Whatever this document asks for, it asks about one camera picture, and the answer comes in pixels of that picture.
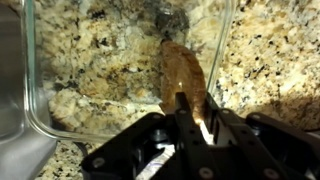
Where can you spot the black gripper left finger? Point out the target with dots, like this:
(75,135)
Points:
(186,133)

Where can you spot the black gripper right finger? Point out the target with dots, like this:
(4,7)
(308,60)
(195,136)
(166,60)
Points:
(233,140)

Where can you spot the toasted bread slice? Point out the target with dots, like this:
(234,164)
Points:
(181,73)

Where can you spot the clear glass rectangular bowl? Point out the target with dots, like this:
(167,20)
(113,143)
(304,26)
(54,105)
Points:
(100,100)

